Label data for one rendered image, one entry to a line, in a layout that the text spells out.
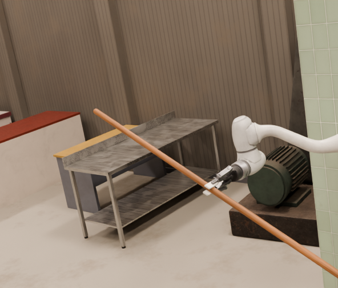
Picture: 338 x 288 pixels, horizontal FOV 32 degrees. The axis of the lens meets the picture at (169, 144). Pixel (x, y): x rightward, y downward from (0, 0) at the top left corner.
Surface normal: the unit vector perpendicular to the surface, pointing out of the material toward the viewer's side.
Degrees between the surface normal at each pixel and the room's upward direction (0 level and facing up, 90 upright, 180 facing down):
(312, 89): 90
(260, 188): 90
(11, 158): 90
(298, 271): 0
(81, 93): 90
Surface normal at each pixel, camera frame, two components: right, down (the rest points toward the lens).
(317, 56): -0.66, 0.31
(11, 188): 0.74, 0.06
